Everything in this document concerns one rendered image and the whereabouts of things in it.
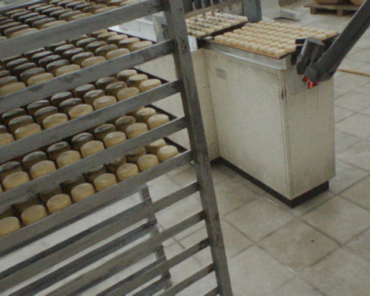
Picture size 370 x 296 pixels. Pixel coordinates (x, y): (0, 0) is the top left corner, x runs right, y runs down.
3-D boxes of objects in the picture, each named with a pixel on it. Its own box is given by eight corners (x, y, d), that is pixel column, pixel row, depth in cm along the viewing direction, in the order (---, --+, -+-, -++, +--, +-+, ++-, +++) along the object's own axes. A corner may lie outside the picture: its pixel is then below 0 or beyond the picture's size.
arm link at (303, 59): (293, 73, 165) (309, 77, 164) (300, 56, 161) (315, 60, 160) (294, 67, 170) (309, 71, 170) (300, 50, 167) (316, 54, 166)
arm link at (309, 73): (314, 81, 158) (329, 78, 163) (326, 51, 152) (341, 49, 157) (289, 67, 165) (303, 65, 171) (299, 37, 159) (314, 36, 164)
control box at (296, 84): (289, 93, 218) (288, 66, 211) (326, 78, 226) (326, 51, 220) (295, 95, 215) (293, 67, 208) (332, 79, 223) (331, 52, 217)
